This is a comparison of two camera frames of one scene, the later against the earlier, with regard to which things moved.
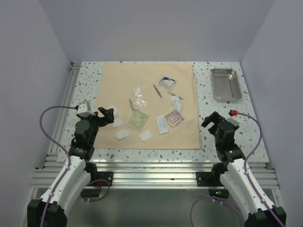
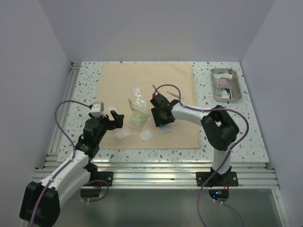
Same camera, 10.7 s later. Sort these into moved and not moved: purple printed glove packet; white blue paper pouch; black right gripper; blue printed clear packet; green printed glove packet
Moved: black right gripper; purple printed glove packet; blue printed clear packet
Not moved: white blue paper pouch; green printed glove packet
